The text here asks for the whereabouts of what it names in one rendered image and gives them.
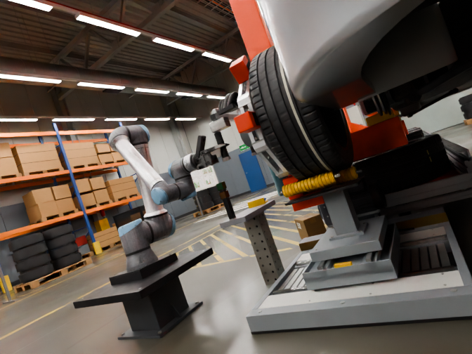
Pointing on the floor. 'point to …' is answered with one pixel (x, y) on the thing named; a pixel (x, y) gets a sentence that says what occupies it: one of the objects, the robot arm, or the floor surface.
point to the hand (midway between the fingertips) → (225, 143)
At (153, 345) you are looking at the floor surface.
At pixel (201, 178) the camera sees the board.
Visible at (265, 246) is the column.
